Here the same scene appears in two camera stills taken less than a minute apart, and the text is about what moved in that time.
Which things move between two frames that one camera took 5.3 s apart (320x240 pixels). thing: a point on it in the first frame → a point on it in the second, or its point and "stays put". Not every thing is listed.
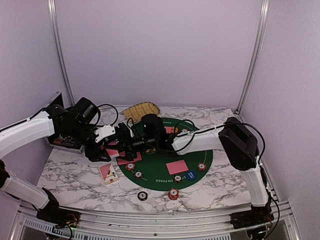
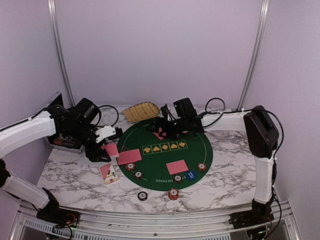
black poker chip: (177, 178) stays put
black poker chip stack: (142, 196) stays put
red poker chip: (202, 166) stays put
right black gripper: (123, 137) → (163, 121)
